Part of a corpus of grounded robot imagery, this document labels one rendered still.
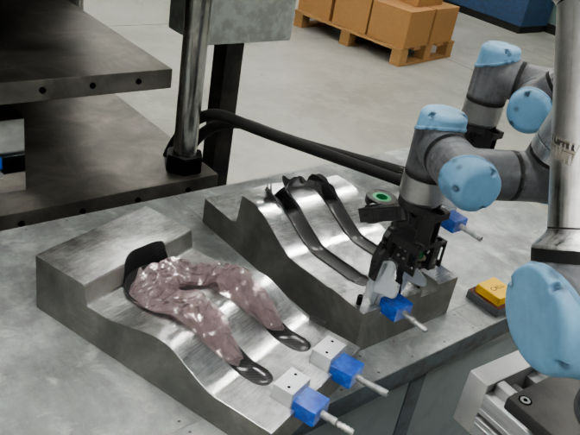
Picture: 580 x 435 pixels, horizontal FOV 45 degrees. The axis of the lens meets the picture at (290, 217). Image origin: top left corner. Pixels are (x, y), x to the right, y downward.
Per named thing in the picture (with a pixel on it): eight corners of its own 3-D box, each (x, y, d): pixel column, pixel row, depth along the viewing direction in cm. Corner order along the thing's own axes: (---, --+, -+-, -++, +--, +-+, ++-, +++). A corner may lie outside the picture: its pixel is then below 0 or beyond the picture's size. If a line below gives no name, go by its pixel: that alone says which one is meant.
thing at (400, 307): (432, 338, 123) (440, 314, 120) (412, 348, 120) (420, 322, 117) (380, 298, 131) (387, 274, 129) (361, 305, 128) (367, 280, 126)
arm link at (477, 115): (457, 96, 136) (483, 91, 141) (450, 117, 139) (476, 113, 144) (488, 110, 132) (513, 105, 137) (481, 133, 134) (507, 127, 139)
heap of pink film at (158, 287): (293, 323, 121) (300, 286, 118) (228, 375, 108) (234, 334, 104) (179, 260, 133) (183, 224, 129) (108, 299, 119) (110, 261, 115)
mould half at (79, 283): (354, 371, 122) (367, 321, 117) (266, 461, 102) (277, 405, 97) (142, 252, 143) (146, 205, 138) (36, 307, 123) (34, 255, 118)
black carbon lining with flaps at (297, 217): (412, 276, 139) (425, 235, 134) (353, 299, 129) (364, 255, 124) (301, 197, 161) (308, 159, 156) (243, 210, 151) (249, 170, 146)
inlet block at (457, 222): (484, 247, 146) (492, 225, 144) (469, 253, 143) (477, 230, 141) (438, 217, 155) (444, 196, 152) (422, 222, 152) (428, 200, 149)
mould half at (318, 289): (446, 313, 142) (464, 256, 135) (352, 354, 126) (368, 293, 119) (292, 200, 173) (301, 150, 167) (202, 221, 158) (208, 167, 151)
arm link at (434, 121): (432, 120, 103) (412, 98, 110) (414, 186, 108) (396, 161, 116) (481, 123, 105) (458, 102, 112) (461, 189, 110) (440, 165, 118)
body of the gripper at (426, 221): (409, 280, 116) (428, 217, 110) (373, 255, 121) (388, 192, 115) (439, 269, 120) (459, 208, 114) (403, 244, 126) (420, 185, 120)
